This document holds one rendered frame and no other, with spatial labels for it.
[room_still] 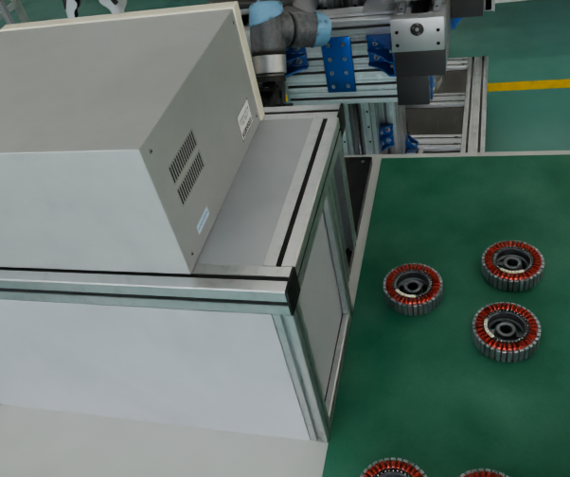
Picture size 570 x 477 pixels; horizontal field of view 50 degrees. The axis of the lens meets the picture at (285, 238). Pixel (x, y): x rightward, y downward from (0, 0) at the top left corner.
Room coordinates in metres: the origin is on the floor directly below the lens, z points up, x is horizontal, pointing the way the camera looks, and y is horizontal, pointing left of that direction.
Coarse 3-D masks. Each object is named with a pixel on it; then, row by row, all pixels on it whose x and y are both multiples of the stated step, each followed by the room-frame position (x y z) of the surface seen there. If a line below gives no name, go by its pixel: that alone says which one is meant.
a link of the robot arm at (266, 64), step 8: (256, 56) 1.25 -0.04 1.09; (264, 56) 1.23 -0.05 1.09; (272, 56) 1.23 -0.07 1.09; (280, 56) 1.24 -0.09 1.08; (256, 64) 1.24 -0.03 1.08; (264, 64) 1.23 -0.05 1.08; (272, 64) 1.22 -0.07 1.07; (280, 64) 1.23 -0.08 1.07; (256, 72) 1.23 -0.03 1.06; (264, 72) 1.22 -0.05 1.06; (272, 72) 1.22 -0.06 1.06; (280, 72) 1.22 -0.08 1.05
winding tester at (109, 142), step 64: (0, 64) 0.95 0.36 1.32; (64, 64) 0.88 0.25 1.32; (128, 64) 0.82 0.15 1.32; (192, 64) 0.77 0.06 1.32; (0, 128) 0.73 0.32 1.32; (64, 128) 0.69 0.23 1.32; (128, 128) 0.65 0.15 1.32; (192, 128) 0.71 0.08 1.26; (256, 128) 0.91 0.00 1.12; (0, 192) 0.68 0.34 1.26; (64, 192) 0.64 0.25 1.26; (128, 192) 0.61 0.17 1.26; (192, 192) 0.66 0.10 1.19; (0, 256) 0.71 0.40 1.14; (64, 256) 0.66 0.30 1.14; (128, 256) 0.63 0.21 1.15; (192, 256) 0.61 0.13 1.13
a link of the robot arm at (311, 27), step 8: (288, 8) 1.38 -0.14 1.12; (296, 8) 1.38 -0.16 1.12; (296, 16) 1.30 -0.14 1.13; (304, 16) 1.31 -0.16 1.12; (312, 16) 1.32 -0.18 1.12; (320, 16) 1.33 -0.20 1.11; (296, 24) 1.28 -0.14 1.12; (304, 24) 1.29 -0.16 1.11; (312, 24) 1.30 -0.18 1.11; (320, 24) 1.31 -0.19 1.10; (328, 24) 1.32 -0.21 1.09; (296, 32) 1.28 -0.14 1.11; (304, 32) 1.28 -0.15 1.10; (312, 32) 1.29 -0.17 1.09; (320, 32) 1.30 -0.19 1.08; (328, 32) 1.31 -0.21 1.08; (296, 40) 1.28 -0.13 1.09; (304, 40) 1.28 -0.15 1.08; (312, 40) 1.29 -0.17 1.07; (320, 40) 1.30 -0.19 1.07; (328, 40) 1.31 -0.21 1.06
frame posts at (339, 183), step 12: (336, 168) 0.92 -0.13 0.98; (336, 180) 0.93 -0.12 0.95; (336, 192) 0.93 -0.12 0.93; (348, 192) 0.94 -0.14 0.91; (336, 204) 0.84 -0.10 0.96; (348, 204) 0.93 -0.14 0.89; (336, 216) 0.83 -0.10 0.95; (348, 216) 0.92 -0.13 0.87; (348, 228) 0.92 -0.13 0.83; (348, 240) 0.92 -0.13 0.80; (348, 276) 0.84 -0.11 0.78
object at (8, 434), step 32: (352, 288) 0.84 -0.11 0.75; (0, 416) 0.74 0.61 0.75; (32, 416) 0.72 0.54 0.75; (64, 416) 0.70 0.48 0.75; (96, 416) 0.68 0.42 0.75; (0, 448) 0.67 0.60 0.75; (32, 448) 0.65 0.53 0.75; (64, 448) 0.64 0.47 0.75; (96, 448) 0.62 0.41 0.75; (128, 448) 0.60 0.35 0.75; (160, 448) 0.59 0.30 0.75; (192, 448) 0.57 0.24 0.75; (224, 448) 0.56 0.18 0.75; (256, 448) 0.54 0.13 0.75; (288, 448) 0.53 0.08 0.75; (320, 448) 0.51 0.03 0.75
